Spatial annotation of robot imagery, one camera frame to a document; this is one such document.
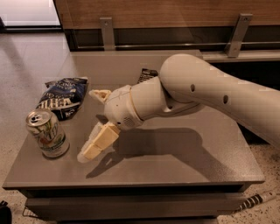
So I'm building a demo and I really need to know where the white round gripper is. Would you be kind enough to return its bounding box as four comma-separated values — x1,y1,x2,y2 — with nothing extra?
77,85,143,163

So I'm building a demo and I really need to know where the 7up soda can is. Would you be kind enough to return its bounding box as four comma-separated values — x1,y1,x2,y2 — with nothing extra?
25,108,70,158

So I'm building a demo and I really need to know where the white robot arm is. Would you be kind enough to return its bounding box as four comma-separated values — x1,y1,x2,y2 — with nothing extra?
77,53,280,163

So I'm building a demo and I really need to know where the blue chip bag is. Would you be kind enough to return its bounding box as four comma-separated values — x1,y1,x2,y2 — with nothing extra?
37,77,88,121

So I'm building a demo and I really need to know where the black snack bar wrapper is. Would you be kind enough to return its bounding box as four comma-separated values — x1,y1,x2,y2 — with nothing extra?
137,68,158,83

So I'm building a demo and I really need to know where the grey table drawer unit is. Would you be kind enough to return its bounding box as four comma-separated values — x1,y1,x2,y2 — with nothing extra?
14,185,264,223

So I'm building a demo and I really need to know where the black object floor corner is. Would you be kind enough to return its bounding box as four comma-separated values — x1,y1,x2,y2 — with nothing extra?
0,200,12,224

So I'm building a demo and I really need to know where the left metal bracket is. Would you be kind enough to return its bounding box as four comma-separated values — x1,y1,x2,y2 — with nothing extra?
100,17,116,51

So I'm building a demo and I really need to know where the metal bracket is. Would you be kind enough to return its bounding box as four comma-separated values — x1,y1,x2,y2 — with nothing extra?
225,13,253,58
100,17,116,51

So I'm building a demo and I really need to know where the wooden wall panel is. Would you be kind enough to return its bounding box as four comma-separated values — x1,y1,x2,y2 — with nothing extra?
53,0,280,29

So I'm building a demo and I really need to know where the right metal bracket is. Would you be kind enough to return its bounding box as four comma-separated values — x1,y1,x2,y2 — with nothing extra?
225,13,253,58

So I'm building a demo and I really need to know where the striped cable on floor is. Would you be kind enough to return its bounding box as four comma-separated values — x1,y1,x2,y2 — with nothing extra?
233,190,277,214

